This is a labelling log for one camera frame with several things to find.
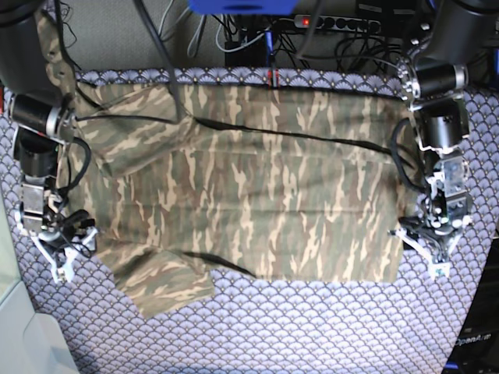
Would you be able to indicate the red and black clamp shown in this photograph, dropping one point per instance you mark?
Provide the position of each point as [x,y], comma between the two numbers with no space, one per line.
[273,78]

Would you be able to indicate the black power strip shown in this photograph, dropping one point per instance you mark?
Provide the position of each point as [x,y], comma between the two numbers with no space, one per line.
[348,25]

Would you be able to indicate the white plastic bin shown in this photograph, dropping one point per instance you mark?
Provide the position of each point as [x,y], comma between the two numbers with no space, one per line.
[31,342]

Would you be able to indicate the blue plastic mount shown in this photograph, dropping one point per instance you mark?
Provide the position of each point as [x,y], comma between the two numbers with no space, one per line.
[243,7]

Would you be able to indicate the purple fan-pattern table cloth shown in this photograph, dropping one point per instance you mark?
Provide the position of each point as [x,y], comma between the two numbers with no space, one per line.
[251,325]

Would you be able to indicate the camouflage T-shirt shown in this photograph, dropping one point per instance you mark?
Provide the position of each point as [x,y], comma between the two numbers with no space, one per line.
[285,184]

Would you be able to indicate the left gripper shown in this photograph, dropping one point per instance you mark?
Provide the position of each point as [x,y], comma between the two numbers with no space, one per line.
[445,212]

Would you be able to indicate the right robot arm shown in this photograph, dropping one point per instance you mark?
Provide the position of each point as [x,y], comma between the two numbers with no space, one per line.
[52,158]

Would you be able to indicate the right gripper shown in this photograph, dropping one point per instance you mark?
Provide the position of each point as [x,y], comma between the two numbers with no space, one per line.
[40,215]

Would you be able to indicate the black OpenArm box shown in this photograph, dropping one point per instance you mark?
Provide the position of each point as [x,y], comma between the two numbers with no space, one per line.
[476,348]

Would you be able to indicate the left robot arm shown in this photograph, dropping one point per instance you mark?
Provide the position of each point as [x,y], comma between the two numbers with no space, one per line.
[437,45]

